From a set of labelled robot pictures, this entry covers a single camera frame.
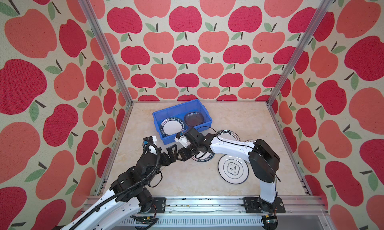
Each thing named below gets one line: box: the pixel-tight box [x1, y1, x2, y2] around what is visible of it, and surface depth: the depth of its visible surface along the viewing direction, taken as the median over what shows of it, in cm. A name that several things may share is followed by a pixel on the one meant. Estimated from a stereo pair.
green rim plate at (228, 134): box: [216, 129, 241, 142], surface depth 103 cm
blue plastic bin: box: [152, 99, 213, 145], surface depth 110 cm
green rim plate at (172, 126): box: [160, 117, 185, 137], surface depth 107 cm
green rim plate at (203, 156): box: [191, 151, 216, 163], surface depth 90 cm
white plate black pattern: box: [218, 154, 249, 185], surface depth 86 cm
